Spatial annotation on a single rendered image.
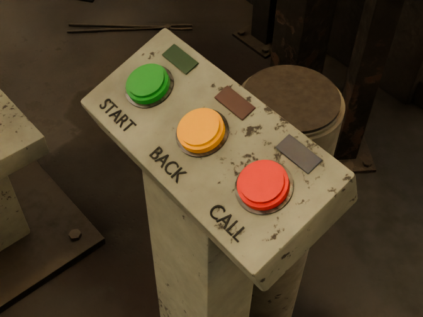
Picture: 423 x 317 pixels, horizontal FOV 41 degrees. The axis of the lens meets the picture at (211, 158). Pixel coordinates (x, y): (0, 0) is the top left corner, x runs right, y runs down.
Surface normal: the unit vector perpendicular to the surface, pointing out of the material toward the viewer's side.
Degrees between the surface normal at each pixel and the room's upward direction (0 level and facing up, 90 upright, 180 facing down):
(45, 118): 0
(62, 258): 0
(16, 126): 0
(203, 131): 20
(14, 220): 90
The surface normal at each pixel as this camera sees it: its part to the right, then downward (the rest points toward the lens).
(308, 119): 0.01, -0.66
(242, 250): -0.25, -0.45
